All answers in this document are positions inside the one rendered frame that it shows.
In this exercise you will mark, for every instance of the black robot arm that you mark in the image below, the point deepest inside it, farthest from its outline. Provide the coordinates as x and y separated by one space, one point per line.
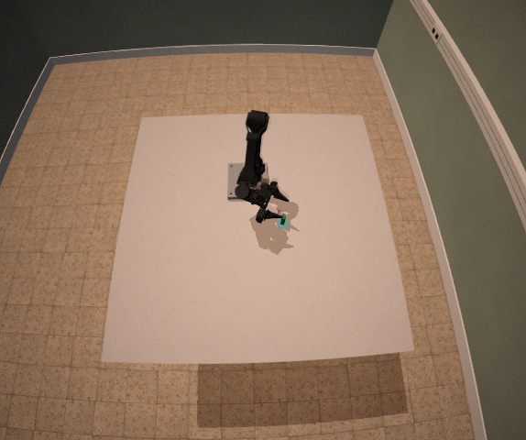
257 122

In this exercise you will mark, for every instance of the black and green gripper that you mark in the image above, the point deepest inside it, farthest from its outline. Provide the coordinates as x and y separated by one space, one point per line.
262 213

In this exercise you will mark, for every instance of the teal flat circle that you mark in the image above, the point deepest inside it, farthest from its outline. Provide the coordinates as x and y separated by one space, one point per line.
286 224

